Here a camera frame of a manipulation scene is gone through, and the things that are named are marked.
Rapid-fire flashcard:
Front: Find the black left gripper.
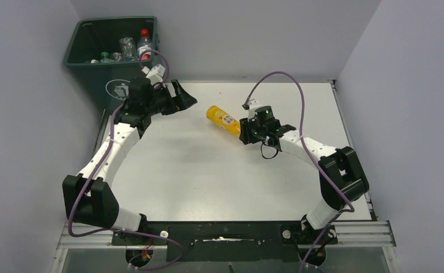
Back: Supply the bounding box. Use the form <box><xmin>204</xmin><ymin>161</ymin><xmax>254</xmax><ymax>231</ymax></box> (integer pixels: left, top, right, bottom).
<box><xmin>145</xmin><ymin>80</ymin><xmax>197</xmax><ymax>117</ymax></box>

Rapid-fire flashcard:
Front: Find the yellow juice bottle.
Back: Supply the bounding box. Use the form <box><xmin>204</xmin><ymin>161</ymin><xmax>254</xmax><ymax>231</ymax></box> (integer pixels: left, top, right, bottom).
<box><xmin>206</xmin><ymin>105</ymin><xmax>241</xmax><ymax>136</ymax></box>

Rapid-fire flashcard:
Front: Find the red label bottle red cap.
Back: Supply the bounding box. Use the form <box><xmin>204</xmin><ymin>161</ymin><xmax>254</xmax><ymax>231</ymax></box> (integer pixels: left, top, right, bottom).
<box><xmin>137</xmin><ymin>28</ymin><xmax>152</xmax><ymax>60</ymax></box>

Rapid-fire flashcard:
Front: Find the clear unlabelled bottle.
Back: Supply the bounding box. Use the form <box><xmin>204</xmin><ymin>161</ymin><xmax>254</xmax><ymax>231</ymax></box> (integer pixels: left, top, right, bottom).
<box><xmin>118</xmin><ymin>37</ymin><xmax>137</xmax><ymax>61</ymax></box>

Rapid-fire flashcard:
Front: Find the blue label crushed bottle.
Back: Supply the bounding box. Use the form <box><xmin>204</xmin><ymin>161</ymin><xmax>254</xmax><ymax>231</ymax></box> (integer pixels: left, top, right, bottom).
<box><xmin>110</xmin><ymin>52</ymin><xmax>123</xmax><ymax>62</ymax></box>

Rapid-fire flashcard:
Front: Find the green tinted bottle white cap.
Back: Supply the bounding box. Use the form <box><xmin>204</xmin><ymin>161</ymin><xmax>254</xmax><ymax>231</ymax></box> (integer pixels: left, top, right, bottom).
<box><xmin>90</xmin><ymin>52</ymin><xmax>114</xmax><ymax>64</ymax></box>

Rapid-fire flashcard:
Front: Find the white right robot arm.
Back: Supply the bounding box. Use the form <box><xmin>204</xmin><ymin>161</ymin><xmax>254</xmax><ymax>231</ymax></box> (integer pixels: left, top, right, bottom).
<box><xmin>239</xmin><ymin>101</ymin><xmax>369</xmax><ymax>243</ymax></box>

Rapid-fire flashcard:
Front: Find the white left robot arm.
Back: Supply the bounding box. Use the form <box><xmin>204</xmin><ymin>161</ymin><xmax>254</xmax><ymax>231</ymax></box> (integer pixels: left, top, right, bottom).
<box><xmin>62</xmin><ymin>77</ymin><xmax>198</xmax><ymax>232</ymax></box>

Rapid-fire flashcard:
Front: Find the dark green trash bin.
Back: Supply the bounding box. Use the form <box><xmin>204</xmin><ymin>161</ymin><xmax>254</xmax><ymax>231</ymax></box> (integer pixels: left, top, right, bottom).
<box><xmin>64</xmin><ymin>16</ymin><xmax>159</xmax><ymax>110</ymax></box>

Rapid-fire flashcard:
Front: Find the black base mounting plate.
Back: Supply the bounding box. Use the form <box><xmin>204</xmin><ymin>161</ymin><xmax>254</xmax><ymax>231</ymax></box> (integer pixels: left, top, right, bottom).
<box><xmin>112</xmin><ymin>220</ymin><xmax>338</xmax><ymax>265</ymax></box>

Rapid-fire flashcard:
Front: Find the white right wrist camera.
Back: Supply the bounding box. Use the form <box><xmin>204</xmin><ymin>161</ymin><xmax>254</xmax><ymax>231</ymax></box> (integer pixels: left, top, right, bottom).
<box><xmin>242</xmin><ymin>99</ymin><xmax>263</xmax><ymax>119</ymax></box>

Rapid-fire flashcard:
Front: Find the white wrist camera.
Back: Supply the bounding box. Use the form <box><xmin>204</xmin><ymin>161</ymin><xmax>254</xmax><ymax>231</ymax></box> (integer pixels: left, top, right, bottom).
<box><xmin>242</xmin><ymin>99</ymin><xmax>263</xmax><ymax>119</ymax></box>
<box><xmin>141</xmin><ymin>64</ymin><xmax>169</xmax><ymax>85</ymax></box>

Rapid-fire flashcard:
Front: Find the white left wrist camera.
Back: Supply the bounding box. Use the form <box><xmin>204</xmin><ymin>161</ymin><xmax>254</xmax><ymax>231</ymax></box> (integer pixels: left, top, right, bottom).
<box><xmin>141</xmin><ymin>64</ymin><xmax>169</xmax><ymax>85</ymax></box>

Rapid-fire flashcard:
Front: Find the aluminium frame rail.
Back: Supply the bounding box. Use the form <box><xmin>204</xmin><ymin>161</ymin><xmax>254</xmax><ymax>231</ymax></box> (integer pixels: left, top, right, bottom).
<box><xmin>50</xmin><ymin>220</ymin><xmax>401</xmax><ymax>272</ymax></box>

